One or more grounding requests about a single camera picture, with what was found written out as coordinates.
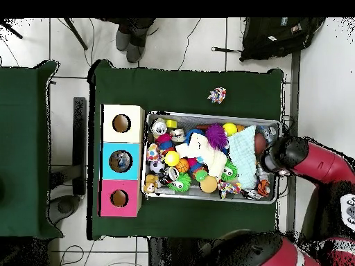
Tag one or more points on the cream knitted cloth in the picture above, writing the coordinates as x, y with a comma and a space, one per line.
203, 152

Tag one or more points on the purple spiky ball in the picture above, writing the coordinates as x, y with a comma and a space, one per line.
217, 136

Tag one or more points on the colourful patchwork cloth scrap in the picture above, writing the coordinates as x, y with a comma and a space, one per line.
217, 95

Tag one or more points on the mint green knitted cloth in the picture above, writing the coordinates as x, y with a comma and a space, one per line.
242, 158

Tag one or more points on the colourful polka dot cloth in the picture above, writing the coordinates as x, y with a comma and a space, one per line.
229, 188

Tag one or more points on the crinkled clear plastic wrapper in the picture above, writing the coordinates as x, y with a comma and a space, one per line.
269, 133

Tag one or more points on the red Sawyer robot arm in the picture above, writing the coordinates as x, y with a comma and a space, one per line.
316, 160

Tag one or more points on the wooden box with three holes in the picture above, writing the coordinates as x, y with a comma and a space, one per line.
135, 166

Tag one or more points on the clear mesh bin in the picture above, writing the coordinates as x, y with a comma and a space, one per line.
166, 195

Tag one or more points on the small orange basketball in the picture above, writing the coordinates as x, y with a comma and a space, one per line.
182, 165

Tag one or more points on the dark green table cloth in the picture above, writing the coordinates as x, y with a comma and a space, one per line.
28, 138
183, 83

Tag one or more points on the small brown football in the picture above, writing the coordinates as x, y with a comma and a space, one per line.
259, 143

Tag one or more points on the black backpack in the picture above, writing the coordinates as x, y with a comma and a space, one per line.
277, 39

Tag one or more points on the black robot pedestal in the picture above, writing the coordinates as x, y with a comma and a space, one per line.
172, 255

